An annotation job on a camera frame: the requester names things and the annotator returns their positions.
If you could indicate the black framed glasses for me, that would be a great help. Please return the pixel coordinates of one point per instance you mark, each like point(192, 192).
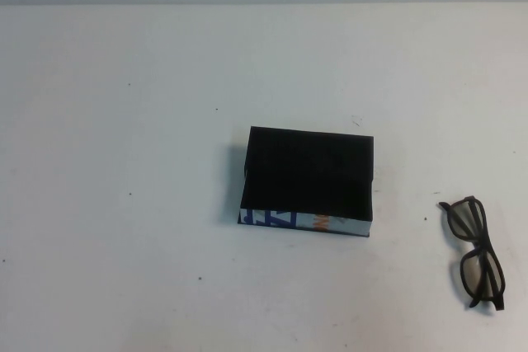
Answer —
point(482, 241)

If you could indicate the black printed glasses case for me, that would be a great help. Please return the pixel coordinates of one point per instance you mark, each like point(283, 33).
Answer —
point(305, 170)

